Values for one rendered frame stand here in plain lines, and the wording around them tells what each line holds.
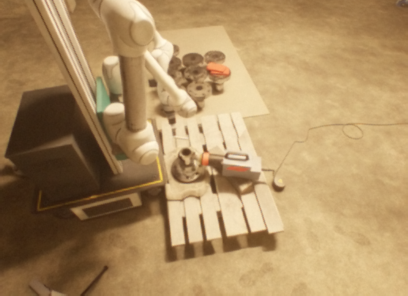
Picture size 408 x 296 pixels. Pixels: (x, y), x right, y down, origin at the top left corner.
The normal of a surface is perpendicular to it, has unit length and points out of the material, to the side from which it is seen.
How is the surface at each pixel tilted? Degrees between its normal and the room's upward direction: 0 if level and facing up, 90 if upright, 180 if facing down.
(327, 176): 0
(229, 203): 0
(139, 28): 84
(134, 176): 0
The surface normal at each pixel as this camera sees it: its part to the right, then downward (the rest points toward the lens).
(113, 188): 0.00, -0.64
